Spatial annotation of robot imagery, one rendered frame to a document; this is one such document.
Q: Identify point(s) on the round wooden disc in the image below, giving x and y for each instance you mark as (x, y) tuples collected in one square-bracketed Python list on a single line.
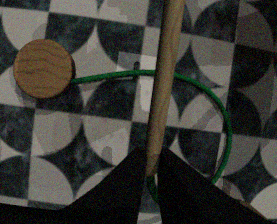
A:
[(44, 69)]

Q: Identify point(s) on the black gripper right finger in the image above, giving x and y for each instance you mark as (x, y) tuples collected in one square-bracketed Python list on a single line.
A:
[(186, 197)]

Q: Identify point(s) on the wooden stick with green string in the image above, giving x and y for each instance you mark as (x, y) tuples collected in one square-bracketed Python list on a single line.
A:
[(160, 94)]

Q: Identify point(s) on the brown wooden block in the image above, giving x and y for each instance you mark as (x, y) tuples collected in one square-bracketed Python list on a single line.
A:
[(249, 206)]

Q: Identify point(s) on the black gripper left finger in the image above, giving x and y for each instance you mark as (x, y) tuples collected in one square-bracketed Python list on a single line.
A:
[(113, 201)]

